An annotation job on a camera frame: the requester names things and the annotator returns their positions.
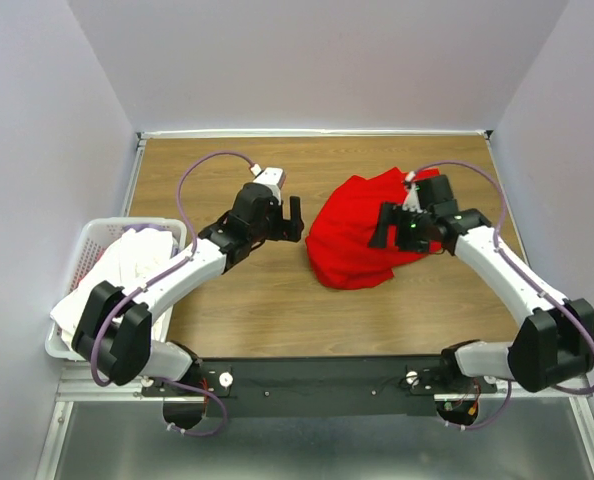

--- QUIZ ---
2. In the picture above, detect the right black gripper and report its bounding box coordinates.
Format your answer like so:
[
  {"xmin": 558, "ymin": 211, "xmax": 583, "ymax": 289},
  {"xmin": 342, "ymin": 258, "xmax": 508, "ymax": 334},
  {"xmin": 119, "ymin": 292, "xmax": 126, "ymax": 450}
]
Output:
[{"xmin": 366, "ymin": 200, "xmax": 433, "ymax": 254}]

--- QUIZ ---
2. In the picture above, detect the red t shirt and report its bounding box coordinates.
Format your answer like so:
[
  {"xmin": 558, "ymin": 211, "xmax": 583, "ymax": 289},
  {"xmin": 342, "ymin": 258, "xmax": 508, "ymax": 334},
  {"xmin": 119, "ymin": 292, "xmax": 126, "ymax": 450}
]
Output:
[{"xmin": 305, "ymin": 167, "xmax": 426, "ymax": 290}]

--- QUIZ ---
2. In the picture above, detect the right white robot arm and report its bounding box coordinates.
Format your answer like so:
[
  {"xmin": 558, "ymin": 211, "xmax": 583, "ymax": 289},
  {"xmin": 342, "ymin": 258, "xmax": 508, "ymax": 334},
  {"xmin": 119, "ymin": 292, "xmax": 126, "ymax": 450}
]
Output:
[{"xmin": 369, "ymin": 172, "xmax": 594, "ymax": 393}]

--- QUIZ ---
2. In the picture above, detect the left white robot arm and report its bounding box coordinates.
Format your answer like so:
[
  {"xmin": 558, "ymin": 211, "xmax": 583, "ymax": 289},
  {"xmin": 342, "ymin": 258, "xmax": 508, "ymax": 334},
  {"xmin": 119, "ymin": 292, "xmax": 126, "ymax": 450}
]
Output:
[{"xmin": 72, "ymin": 182, "xmax": 304, "ymax": 395}]

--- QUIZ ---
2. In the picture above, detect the white t shirt in basket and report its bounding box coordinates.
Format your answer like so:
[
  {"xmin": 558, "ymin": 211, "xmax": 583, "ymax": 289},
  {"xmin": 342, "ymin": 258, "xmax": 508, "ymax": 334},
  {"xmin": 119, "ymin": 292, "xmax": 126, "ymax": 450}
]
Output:
[{"xmin": 50, "ymin": 224, "xmax": 179, "ymax": 352}]

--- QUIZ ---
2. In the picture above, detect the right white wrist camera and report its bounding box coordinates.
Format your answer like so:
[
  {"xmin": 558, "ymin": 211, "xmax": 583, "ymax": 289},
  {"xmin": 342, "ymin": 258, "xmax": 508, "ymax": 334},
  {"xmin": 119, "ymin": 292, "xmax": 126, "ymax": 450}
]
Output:
[{"xmin": 402, "ymin": 171, "xmax": 422, "ymax": 213}]

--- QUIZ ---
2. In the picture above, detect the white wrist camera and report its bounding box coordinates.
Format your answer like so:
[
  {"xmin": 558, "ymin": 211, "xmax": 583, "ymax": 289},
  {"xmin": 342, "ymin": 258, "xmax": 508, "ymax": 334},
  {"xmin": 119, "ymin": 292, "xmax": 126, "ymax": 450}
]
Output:
[
  {"xmin": 249, "ymin": 164, "xmax": 286, "ymax": 202},
  {"xmin": 402, "ymin": 171, "xmax": 422, "ymax": 213}
]

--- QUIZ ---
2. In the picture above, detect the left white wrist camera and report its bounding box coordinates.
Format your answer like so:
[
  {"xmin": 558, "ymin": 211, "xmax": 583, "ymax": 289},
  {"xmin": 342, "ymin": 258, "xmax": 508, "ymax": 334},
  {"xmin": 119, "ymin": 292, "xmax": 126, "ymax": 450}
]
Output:
[{"xmin": 249, "ymin": 164, "xmax": 286, "ymax": 202}]

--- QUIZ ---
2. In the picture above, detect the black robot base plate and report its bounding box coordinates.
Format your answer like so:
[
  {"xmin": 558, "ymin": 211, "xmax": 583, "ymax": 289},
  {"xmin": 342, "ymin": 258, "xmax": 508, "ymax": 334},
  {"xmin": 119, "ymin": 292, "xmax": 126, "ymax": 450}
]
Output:
[{"xmin": 142, "ymin": 355, "xmax": 497, "ymax": 426}]

